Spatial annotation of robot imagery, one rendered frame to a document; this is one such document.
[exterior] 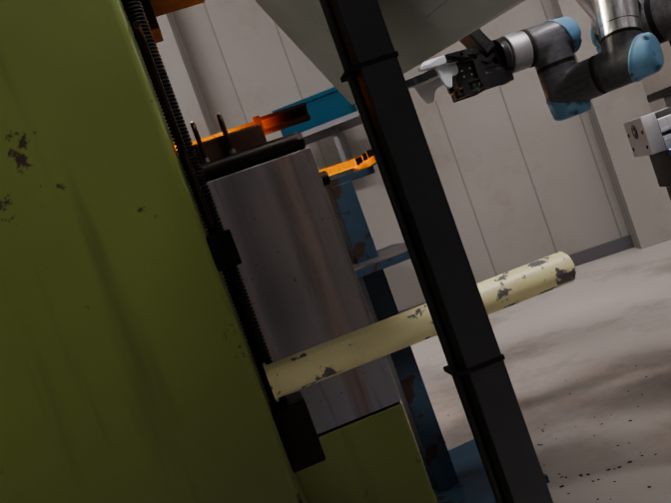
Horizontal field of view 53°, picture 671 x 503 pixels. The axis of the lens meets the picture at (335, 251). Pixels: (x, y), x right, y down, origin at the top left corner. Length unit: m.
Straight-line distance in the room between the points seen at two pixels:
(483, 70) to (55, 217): 0.84
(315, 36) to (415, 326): 0.38
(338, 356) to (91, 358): 0.30
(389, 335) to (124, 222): 0.36
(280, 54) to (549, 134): 1.80
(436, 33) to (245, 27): 3.95
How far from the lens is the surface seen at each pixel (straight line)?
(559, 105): 1.40
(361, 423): 1.13
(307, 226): 1.09
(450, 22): 0.73
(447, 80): 1.28
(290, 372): 0.86
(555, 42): 1.41
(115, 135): 0.82
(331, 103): 3.92
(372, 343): 0.87
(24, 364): 0.84
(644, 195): 4.41
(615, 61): 1.36
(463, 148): 4.39
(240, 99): 4.58
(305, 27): 0.84
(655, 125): 1.71
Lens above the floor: 0.79
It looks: 3 degrees down
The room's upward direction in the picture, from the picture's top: 20 degrees counter-clockwise
